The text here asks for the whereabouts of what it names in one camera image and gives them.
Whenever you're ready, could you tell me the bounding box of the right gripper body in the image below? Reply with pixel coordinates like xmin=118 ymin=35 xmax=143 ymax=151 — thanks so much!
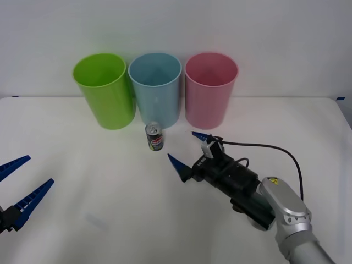
xmin=191 ymin=150 xmax=235 ymax=188

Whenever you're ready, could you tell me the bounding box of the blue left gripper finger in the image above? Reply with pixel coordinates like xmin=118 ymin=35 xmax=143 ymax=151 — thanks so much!
xmin=0 ymin=155 xmax=31 ymax=182
xmin=5 ymin=178 xmax=55 ymax=232

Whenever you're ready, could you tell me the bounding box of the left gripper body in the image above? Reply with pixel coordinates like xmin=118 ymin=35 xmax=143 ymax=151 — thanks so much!
xmin=0 ymin=205 xmax=8 ymax=235

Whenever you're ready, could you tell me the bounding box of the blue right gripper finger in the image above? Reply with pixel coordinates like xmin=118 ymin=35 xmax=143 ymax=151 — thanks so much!
xmin=191 ymin=131 xmax=223 ymax=144
xmin=167 ymin=153 xmax=197 ymax=183

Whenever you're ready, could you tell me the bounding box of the black drink can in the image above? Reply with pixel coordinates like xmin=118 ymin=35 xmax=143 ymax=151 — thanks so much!
xmin=145 ymin=121 xmax=166 ymax=152

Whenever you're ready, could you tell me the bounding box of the pink plastic bin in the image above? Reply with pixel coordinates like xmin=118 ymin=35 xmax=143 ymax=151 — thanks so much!
xmin=184 ymin=51 xmax=239 ymax=130

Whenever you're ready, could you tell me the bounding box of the pale blue plastic bin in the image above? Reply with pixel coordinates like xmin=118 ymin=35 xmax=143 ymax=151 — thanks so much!
xmin=128 ymin=52 xmax=183 ymax=129

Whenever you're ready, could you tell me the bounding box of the green plastic bin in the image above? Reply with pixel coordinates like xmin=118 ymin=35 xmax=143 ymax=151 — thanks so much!
xmin=72 ymin=52 xmax=136 ymax=130

